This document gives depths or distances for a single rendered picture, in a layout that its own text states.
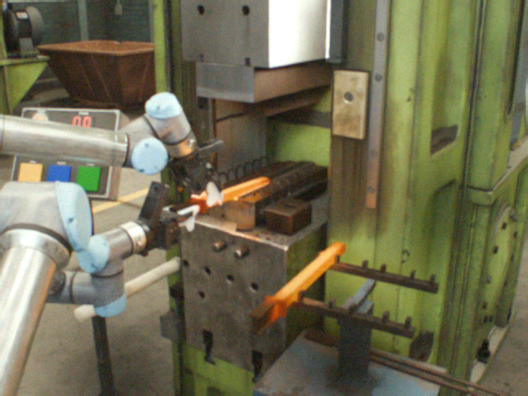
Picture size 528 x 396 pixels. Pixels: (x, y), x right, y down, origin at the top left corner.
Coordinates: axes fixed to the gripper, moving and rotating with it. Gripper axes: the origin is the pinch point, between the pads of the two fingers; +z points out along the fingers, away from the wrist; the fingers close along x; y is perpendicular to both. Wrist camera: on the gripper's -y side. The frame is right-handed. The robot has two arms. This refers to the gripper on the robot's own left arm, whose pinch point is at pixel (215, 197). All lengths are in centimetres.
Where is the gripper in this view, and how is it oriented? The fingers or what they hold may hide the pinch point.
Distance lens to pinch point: 158.9
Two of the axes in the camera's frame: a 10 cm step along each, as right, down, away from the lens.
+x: 8.2, 1.9, -5.4
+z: 2.8, 6.9, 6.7
